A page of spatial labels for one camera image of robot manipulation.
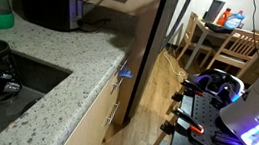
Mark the black clamp with orange tip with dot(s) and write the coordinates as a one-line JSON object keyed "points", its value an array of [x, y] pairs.
{"points": [[189, 87], [185, 118]]}

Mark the wooden dining table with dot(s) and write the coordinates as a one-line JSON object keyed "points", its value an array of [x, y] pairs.
{"points": [[208, 32]]}

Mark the dark kitchen sink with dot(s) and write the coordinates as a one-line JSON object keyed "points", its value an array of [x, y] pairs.
{"points": [[38, 74]]}

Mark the stainless steel fridge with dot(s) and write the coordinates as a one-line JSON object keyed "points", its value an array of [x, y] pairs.
{"points": [[153, 35]]}

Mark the black item on dining table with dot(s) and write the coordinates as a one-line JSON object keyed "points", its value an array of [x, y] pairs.
{"points": [[219, 28]]}

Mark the grey framed panel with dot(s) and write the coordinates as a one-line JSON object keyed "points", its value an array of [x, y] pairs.
{"points": [[214, 11]]}

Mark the blue detergent bottle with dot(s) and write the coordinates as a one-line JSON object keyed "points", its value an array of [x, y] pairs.
{"points": [[234, 20]]}

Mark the white VR headset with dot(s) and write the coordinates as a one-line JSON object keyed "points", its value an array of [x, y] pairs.
{"points": [[215, 80]]}

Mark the wooden slat-back chair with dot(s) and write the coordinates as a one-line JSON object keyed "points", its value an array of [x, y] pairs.
{"points": [[240, 46], [192, 27]]}

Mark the blue cloth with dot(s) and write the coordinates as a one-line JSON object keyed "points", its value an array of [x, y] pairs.
{"points": [[126, 72]]}

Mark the wooden base cabinet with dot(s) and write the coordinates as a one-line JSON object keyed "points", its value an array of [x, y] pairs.
{"points": [[88, 127]]}

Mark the orange detergent bottle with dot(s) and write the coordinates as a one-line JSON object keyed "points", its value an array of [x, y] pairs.
{"points": [[223, 18]]}

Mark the black and silver toaster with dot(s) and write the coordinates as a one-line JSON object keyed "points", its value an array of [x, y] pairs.
{"points": [[44, 1]]}

